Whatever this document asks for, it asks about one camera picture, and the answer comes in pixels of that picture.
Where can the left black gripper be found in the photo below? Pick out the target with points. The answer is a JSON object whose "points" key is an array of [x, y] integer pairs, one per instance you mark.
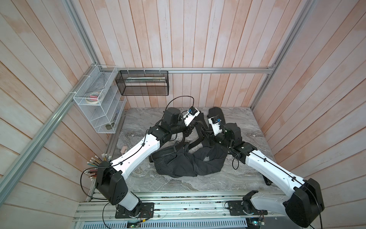
{"points": [[189, 128]]}

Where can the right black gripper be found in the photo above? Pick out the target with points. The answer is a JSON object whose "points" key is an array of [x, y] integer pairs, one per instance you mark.
{"points": [[212, 138]]}

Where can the black leather belt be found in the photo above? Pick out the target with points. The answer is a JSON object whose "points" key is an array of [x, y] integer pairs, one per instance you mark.
{"points": [[199, 148]]}

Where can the dark grey trousers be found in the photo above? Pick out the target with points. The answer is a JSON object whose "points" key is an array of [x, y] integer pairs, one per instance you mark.
{"points": [[167, 162]]}

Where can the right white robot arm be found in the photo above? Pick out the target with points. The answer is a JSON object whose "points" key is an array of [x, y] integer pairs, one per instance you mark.
{"points": [[303, 201]]}

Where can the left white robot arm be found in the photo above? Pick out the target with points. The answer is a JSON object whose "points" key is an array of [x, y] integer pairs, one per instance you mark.
{"points": [[111, 176]]}

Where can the black flat object on table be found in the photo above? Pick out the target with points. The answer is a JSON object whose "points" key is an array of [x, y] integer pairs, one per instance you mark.
{"points": [[267, 181]]}

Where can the tape roll in shelf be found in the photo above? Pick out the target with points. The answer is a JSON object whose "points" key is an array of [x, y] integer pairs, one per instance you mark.
{"points": [[94, 98]]}

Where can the bundle of coloured pencils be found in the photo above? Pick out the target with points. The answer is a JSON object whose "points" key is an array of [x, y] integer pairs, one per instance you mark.
{"points": [[94, 163]]}

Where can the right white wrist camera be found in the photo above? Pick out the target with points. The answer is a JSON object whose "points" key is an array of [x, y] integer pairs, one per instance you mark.
{"points": [[216, 123]]}

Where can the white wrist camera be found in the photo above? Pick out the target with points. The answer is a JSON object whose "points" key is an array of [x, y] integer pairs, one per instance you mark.
{"points": [[216, 123], [191, 114]]}

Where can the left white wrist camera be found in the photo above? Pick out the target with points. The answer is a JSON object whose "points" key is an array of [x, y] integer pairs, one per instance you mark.
{"points": [[191, 114]]}

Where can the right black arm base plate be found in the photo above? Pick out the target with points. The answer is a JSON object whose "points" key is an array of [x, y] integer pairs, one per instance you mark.
{"points": [[243, 208]]}

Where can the black mesh wall basket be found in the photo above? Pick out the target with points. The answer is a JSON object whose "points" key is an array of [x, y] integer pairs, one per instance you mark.
{"points": [[143, 82]]}

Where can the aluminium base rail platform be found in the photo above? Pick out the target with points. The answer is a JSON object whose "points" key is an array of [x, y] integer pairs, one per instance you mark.
{"points": [[178, 210]]}

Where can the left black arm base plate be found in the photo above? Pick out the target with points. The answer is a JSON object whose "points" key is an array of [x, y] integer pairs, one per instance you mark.
{"points": [[143, 210]]}

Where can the white wire mesh shelf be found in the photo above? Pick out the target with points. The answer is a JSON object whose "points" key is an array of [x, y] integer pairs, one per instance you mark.
{"points": [[105, 116]]}

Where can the aluminium frame rail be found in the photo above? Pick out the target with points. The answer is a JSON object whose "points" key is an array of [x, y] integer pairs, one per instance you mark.
{"points": [[219, 52]]}

